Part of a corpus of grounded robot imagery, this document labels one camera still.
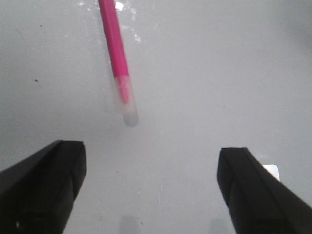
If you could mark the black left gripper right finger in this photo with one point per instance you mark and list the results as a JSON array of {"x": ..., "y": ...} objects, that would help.
[{"x": 257, "y": 202}]

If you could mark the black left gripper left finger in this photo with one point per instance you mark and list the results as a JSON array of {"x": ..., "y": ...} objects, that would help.
[{"x": 37, "y": 194}]

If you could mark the pink marker pen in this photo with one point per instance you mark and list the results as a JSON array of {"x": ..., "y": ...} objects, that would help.
[{"x": 118, "y": 62}]

